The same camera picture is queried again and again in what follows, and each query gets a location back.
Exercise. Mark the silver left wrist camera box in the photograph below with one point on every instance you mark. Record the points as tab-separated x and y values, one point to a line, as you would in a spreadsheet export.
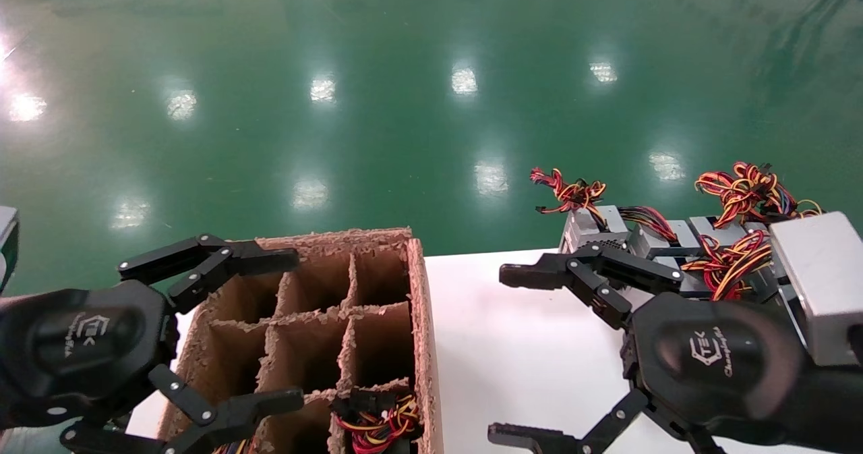
7	245

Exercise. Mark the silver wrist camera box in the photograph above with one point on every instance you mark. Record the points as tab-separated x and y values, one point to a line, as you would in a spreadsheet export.
819	285
7	245

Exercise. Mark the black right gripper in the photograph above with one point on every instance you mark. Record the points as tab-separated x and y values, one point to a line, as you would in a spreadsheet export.
715	366

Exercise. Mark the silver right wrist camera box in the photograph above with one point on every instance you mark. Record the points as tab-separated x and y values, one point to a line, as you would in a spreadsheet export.
819	285

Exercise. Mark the brown cardboard divider box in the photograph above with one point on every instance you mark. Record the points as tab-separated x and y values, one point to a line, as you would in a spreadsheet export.
421	305

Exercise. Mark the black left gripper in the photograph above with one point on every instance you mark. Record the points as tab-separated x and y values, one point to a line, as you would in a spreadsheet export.
74	353

